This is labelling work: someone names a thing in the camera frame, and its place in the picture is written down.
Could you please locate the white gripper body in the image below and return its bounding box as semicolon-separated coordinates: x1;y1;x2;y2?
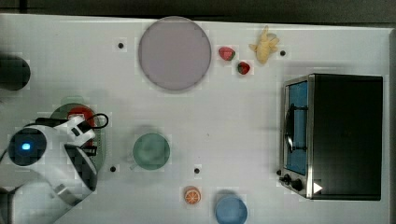
55;117;95;147

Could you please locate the red plush ketchup bottle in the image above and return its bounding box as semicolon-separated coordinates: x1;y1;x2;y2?
66;105;97;149

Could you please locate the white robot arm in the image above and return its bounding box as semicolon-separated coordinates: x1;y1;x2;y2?
1;117;97;224

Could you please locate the green oval strainer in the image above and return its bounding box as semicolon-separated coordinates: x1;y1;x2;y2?
49;96;107;172

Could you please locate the green mug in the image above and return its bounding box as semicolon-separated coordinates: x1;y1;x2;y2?
130;133;171;171

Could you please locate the black pot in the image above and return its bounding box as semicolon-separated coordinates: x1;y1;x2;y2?
0;54;31;91

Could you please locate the grey round plate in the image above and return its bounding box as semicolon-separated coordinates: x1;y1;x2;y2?
138;16;212;91

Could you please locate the orange slice toy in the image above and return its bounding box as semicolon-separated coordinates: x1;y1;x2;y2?
184;186;202;205

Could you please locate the pink strawberry toy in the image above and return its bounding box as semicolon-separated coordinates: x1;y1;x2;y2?
218;47;235;62

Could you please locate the blue cup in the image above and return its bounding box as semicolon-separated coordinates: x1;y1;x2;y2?
215;195;248;224

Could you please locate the red strawberry toy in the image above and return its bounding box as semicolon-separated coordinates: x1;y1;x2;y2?
237;62;250;76

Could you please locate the peeled banana toy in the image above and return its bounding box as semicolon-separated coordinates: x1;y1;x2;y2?
248;25;279;64

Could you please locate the silver toaster oven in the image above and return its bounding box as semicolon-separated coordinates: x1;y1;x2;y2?
276;74;383;201

